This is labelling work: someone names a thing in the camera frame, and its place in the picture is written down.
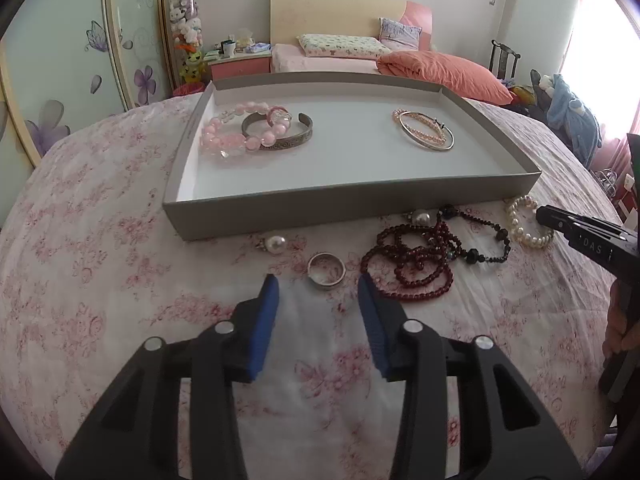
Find white pearl bracelet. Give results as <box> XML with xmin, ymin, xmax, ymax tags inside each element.
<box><xmin>505</xmin><ymin>195</ymin><xmax>556</xmax><ymax>250</ymax></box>

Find dark red bead bracelet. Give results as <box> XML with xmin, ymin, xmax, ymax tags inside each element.
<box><xmin>360</xmin><ymin>221</ymin><xmax>464</xmax><ymax>302</ymax></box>

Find silver ring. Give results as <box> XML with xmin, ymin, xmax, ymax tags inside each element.
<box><xmin>305</xmin><ymin>250</ymin><xmax>347</xmax><ymax>291</ymax></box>

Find black bead bracelet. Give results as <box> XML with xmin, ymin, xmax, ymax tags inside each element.
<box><xmin>436</xmin><ymin>202</ymin><xmax>512</xmax><ymax>266</ymax></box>

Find pearl earring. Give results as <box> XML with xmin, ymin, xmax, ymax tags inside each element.
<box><xmin>406</xmin><ymin>209</ymin><xmax>436</xmax><ymax>228</ymax></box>
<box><xmin>256</xmin><ymin>234</ymin><xmax>288</xmax><ymax>256</ymax></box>

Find thin silver bangle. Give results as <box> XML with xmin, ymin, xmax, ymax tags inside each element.
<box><xmin>393</xmin><ymin>108</ymin><xmax>454</xmax><ymax>152</ymax></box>

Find peach pearl bracelet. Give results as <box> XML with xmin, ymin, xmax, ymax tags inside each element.
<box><xmin>391</xmin><ymin>108</ymin><xmax>447</xmax><ymax>146</ymax></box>

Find engraved silver cuff bracelet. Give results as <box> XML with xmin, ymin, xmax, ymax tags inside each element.
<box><xmin>240</xmin><ymin>109</ymin><xmax>316</xmax><ymax>152</ymax></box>

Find pink bead flower bracelet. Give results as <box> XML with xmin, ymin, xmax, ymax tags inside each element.
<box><xmin>199</xmin><ymin>101</ymin><xmax>293</xmax><ymax>161</ymax></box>

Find right hand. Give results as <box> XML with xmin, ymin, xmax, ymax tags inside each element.
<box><xmin>602</xmin><ymin>280</ymin><xmax>640</xmax><ymax>359</ymax></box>

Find blue plush garment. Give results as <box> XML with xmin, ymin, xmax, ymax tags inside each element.
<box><xmin>547</xmin><ymin>74</ymin><xmax>602</xmax><ymax>168</ymax></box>

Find floral pink bedspread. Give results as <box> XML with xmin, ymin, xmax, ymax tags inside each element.
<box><xmin>1</xmin><ymin>96</ymin><xmax>612</xmax><ymax>479</ymax></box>

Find orange folded quilt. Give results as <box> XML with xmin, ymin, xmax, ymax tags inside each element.
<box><xmin>376</xmin><ymin>50</ymin><xmax>513</xmax><ymax>106</ymax></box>

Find dark wooden chair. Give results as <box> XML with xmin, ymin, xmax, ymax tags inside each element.
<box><xmin>489</xmin><ymin>39</ymin><xmax>522</xmax><ymax>80</ymax></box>

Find grey cardboard tray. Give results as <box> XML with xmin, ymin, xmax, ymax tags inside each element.
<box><xmin>163</xmin><ymin>72</ymin><xmax>540</xmax><ymax>240</ymax></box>

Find purple patterned pillow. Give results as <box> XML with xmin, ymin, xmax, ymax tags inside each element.
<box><xmin>378</xmin><ymin>18</ymin><xmax>422</xmax><ymax>51</ymax></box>

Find floral white pillow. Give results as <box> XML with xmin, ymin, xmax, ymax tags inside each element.
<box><xmin>297</xmin><ymin>34</ymin><xmax>390</xmax><ymax>61</ymax></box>

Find pink nightstand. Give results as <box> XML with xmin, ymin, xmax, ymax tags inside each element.
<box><xmin>208</xmin><ymin>51</ymin><xmax>271</xmax><ymax>81</ymax></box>

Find cream and pink headboard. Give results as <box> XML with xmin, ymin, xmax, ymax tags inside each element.
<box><xmin>269</xmin><ymin>0</ymin><xmax>433</xmax><ymax>50</ymax></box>

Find white mug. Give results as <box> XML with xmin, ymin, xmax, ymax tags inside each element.
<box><xmin>221</xmin><ymin>40</ymin><xmax>236</xmax><ymax>58</ymax></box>

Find sliding flower wardrobe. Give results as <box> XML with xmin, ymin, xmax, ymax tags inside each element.
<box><xmin>1</xmin><ymin>0</ymin><xmax>171</xmax><ymax>216</ymax></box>

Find glass tube of plush toys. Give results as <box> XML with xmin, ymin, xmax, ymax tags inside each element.
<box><xmin>166</xmin><ymin>0</ymin><xmax>204</xmax><ymax>86</ymax></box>

